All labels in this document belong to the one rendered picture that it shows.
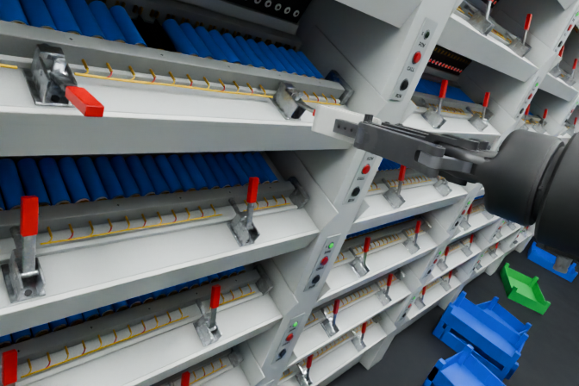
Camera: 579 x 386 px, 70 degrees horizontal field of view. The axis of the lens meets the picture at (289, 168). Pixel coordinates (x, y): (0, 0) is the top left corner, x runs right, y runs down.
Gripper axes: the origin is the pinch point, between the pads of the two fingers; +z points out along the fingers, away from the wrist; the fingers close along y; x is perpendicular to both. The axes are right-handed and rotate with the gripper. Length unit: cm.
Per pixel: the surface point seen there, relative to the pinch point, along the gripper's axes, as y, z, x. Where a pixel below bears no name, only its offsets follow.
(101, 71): -22.1, 10.9, 1.4
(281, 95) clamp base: -0.8, 9.5, 1.4
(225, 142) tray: -9.3, 8.4, -4.2
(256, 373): 16, 18, -53
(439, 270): 111, 19, -57
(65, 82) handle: -26.8, 5.7, 0.9
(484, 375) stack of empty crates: 102, -7, -79
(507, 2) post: 86, 16, 33
